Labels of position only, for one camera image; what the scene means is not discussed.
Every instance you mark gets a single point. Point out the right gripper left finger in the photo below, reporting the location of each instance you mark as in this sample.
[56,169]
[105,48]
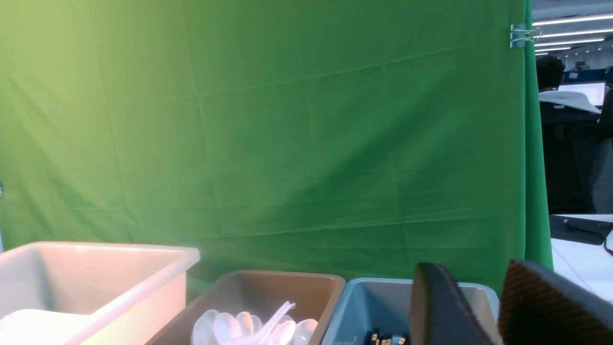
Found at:
[443,311]

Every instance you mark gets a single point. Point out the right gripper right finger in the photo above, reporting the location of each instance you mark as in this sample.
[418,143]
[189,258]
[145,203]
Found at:
[540,307]

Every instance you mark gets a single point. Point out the blue-grey plastic bin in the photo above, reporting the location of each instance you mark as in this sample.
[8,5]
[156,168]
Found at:
[369,303]

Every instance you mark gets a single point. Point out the bundle of black chopsticks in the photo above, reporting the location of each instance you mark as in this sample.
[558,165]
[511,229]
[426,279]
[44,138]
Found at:
[376,337]

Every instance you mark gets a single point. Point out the black device on desk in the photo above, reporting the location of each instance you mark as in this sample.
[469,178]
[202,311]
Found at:
[583,231]

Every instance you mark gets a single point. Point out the brown plastic bin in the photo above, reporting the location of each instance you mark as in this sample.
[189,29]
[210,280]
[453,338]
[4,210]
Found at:
[260,292]

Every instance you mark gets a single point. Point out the green backdrop cloth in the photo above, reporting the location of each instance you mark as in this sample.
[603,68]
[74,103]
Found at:
[348,137]

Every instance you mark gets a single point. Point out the pile of white spoons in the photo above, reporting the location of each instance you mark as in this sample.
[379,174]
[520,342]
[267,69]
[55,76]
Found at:
[245,328]

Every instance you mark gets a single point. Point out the seated person in background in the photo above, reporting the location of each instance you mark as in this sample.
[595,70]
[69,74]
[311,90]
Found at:
[561,112]

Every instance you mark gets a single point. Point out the large white plastic tub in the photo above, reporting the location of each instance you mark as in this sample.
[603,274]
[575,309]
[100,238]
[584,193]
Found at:
[130,291]

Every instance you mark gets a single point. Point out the stacked white plates in tub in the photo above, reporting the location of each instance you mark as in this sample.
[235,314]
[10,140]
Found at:
[40,327]

